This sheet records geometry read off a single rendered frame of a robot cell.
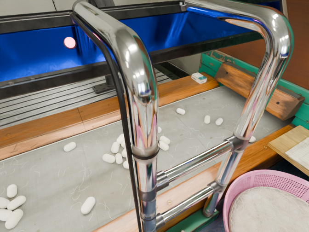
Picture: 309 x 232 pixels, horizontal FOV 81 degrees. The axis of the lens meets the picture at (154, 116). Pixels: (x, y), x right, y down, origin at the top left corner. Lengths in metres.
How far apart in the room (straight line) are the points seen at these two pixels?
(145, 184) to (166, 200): 0.24
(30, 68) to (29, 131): 0.44
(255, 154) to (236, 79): 0.30
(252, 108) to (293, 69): 0.46
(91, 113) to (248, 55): 0.59
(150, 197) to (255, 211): 0.33
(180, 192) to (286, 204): 0.25
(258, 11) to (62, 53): 0.21
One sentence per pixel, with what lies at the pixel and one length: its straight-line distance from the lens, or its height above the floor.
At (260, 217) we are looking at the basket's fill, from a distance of 0.51.
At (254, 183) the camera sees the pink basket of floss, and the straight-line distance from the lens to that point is 0.54.
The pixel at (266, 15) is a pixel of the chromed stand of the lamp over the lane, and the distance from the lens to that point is 0.22.
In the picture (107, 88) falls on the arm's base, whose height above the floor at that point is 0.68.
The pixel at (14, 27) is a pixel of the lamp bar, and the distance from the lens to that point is 0.25.
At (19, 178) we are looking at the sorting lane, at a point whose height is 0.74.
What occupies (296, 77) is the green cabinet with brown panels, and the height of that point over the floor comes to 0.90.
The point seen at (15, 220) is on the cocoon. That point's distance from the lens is 0.51.
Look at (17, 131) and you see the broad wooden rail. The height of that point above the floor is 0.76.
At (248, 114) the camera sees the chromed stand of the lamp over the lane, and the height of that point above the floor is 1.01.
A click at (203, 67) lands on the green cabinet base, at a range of 0.92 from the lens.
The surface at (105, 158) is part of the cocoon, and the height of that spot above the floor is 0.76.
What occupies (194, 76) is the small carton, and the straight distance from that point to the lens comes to 0.82.
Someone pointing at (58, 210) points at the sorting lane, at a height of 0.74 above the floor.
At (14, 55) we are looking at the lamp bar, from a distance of 0.25.
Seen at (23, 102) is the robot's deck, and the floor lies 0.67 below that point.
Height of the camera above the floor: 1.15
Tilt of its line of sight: 40 degrees down
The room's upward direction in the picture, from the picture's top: straight up
